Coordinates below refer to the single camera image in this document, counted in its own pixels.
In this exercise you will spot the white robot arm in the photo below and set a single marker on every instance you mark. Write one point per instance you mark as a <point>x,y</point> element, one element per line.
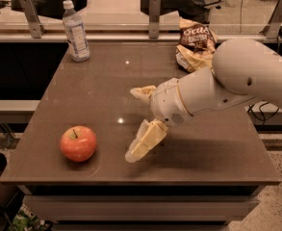
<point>243,71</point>

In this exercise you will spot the red apple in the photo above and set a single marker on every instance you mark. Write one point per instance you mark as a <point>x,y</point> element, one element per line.
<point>78,143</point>

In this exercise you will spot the table drawer front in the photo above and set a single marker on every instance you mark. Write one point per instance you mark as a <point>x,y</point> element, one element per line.
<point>140,208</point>

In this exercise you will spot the brown yellow chip bag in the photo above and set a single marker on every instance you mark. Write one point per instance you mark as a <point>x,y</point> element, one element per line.
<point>197,45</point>

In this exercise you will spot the right metal rail bracket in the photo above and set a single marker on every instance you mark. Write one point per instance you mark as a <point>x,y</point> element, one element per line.
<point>271,30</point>

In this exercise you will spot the left metal rail bracket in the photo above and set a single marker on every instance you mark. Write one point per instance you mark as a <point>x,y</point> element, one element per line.
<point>35,26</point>

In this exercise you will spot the metal rail bracket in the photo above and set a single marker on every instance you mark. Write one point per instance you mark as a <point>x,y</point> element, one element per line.
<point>154,18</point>
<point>271,30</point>
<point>35,26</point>

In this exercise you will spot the middle metal rail bracket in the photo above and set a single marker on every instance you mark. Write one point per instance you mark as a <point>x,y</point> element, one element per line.
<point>154,18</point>

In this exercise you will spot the green patterned bag on floor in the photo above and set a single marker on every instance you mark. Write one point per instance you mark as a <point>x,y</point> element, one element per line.
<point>25,220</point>

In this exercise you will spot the clear blue plastic water bottle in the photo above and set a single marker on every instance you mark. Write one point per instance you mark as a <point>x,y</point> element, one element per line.
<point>75,33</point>

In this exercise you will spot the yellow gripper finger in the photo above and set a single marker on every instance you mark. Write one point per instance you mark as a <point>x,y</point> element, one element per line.
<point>144,94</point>
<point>148,136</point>

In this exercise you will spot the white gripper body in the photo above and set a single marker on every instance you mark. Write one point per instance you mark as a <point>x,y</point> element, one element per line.
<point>166,103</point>

